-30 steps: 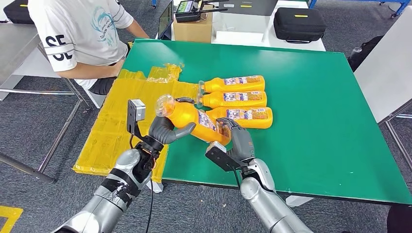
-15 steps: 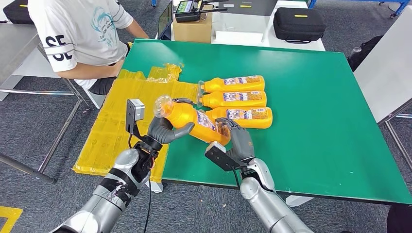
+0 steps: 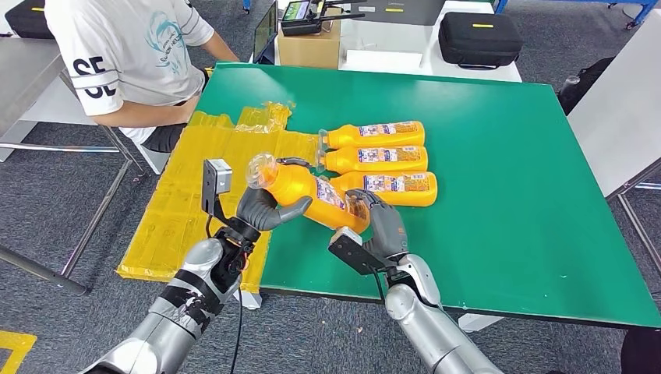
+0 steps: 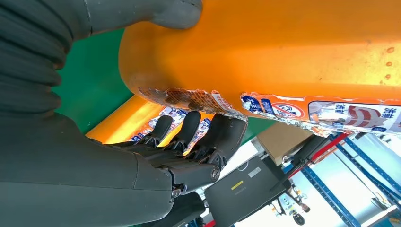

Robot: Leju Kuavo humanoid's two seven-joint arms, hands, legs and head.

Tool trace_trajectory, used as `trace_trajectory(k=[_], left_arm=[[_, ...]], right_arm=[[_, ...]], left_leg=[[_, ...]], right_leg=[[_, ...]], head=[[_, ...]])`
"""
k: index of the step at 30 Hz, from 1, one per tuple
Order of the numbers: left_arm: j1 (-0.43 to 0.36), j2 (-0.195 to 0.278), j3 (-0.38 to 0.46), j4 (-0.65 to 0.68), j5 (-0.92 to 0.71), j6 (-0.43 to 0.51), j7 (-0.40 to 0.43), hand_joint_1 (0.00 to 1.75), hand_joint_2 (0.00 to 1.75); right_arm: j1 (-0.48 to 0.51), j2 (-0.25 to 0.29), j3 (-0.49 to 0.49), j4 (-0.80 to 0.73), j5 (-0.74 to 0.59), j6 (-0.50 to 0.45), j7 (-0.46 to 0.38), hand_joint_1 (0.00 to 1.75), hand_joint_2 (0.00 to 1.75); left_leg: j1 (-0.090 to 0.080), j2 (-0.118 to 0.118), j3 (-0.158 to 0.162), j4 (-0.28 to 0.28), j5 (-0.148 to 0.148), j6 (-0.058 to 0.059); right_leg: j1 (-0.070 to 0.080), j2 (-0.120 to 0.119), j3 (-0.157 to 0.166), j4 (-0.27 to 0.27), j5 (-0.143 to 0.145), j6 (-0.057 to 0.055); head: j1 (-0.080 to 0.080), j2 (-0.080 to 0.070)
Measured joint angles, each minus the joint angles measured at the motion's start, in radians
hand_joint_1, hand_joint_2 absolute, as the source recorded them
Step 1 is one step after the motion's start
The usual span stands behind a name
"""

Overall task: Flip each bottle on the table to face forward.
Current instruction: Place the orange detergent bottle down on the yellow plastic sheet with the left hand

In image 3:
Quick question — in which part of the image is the black tablet screen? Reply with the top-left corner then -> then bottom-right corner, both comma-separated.
252,1 -> 280,65

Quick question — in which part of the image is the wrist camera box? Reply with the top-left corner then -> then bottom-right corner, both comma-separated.
327,226 -> 386,276
201,158 -> 235,217

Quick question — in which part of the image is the white flat box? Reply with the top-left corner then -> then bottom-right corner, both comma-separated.
343,48 -> 425,74

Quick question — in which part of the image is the green table board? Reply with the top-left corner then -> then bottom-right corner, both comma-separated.
193,61 -> 661,330

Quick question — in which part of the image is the black remote controller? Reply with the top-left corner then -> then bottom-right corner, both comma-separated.
279,0 -> 368,37

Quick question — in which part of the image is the yellow tape mat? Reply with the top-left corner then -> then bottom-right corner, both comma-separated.
115,101 -> 322,295

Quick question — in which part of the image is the blue metal frame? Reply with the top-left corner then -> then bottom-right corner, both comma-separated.
493,0 -> 661,30

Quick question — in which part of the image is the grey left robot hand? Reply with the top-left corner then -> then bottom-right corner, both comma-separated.
236,156 -> 314,233

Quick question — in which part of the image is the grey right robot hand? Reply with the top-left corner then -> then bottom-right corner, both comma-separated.
345,188 -> 410,262

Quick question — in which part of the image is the grey metal table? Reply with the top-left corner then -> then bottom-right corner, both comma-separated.
565,7 -> 661,280
0,38 -> 148,298

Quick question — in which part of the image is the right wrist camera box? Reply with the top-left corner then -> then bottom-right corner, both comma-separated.
327,226 -> 386,276

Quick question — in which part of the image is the white table foot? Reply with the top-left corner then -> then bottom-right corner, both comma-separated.
232,290 -> 263,311
457,313 -> 504,334

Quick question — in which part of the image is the white table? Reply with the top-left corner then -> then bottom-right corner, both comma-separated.
247,0 -> 522,83

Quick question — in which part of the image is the black carrying case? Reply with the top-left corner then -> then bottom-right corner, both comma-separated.
4,0 -> 55,41
437,11 -> 524,71

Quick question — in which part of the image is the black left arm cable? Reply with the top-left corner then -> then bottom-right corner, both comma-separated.
227,280 -> 245,374

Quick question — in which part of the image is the black bag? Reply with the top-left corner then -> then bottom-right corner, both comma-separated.
557,55 -> 616,115

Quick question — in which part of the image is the person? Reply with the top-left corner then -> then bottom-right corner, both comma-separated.
44,0 -> 241,154

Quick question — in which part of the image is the cardboard box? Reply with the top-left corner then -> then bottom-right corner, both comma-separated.
276,7 -> 343,71

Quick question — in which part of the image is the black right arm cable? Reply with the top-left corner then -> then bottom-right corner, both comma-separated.
373,268 -> 389,303

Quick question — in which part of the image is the orange detergent bottle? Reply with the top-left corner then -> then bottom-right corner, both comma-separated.
317,120 -> 426,151
330,171 -> 439,209
315,145 -> 429,175
245,152 -> 372,235

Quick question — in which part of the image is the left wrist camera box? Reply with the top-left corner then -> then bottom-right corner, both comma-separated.
201,158 -> 235,217

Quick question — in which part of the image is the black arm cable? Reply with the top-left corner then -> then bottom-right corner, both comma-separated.
227,280 -> 245,374
373,268 -> 389,303

